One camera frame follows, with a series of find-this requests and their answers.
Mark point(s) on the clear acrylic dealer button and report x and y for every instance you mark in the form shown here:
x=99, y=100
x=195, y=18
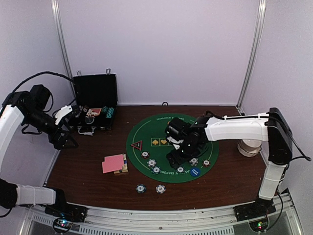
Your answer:
x=89, y=120

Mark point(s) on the brown chip stack in case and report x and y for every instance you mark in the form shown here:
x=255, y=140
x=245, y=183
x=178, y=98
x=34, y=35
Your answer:
x=85, y=108

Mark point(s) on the blue beige chip stack in case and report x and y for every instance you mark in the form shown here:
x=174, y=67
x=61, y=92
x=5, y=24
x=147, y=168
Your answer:
x=78, y=111

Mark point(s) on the pink playing cards pile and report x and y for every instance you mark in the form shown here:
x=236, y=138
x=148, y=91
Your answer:
x=112, y=163

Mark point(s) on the aluminium front rail base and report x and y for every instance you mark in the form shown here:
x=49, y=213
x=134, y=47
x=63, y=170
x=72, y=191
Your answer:
x=211, y=221

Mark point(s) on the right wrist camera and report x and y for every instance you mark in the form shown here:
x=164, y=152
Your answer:
x=177, y=130

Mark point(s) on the blue small blind button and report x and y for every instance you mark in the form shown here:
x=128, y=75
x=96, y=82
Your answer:
x=195, y=172

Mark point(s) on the red triangle marker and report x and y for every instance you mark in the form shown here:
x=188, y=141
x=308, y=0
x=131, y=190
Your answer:
x=137, y=145

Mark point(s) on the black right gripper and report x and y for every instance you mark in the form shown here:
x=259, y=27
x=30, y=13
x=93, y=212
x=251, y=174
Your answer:
x=176, y=160

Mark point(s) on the blue beige 10 chip stack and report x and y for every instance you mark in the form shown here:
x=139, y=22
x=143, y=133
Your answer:
x=160, y=189

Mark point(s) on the blue green chip mat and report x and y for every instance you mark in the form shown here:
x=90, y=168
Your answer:
x=156, y=170
x=180, y=170

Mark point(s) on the green round poker mat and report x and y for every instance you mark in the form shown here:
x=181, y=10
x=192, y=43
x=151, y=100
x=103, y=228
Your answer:
x=152, y=133

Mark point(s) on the boxed playing card deck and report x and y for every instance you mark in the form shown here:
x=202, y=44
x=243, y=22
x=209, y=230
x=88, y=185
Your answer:
x=94, y=112

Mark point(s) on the blue green 50 chip stack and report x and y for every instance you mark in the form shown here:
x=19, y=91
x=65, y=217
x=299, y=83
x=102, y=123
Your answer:
x=140, y=188

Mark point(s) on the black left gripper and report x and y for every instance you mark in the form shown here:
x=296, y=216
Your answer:
x=57, y=143

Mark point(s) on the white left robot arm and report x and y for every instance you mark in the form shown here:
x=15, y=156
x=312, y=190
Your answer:
x=28, y=109

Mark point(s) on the black poker chip case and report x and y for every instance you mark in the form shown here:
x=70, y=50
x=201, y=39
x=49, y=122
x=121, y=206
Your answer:
x=95, y=91

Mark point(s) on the open card deck box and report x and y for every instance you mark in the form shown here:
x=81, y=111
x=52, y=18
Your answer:
x=124, y=168

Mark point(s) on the dark blue green chip stack in case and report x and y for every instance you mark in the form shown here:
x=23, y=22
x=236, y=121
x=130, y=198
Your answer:
x=104, y=110

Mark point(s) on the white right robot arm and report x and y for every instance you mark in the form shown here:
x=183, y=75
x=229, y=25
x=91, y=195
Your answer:
x=249, y=131

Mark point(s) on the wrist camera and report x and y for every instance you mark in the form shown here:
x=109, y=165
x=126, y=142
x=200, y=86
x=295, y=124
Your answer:
x=177, y=130
x=64, y=112

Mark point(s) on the teal blue chip stack in case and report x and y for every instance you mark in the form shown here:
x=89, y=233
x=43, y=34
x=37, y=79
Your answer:
x=110, y=112

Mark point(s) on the blue beige chip mat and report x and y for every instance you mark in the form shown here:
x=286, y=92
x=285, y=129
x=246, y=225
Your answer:
x=151, y=163
x=193, y=161

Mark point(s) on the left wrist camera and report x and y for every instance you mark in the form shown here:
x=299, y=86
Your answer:
x=64, y=112

